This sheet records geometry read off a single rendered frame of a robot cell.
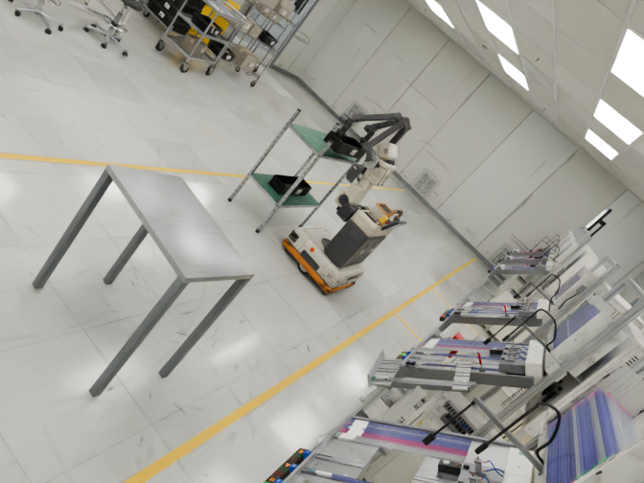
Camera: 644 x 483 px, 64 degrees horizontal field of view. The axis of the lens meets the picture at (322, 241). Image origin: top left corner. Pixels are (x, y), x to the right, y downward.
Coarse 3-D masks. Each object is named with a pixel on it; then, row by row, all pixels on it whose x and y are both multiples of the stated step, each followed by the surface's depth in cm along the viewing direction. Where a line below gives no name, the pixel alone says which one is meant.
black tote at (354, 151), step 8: (328, 136) 457; (336, 136) 454; (344, 136) 484; (336, 144) 454; (344, 144) 454; (352, 144) 508; (336, 152) 458; (344, 152) 470; (352, 152) 482; (360, 152) 497
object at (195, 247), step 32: (96, 192) 235; (128, 192) 225; (160, 192) 243; (192, 192) 265; (160, 224) 222; (192, 224) 240; (128, 256) 286; (192, 256) 220; (224, 256) 238; (128, 352) 222; (96, 384) 232
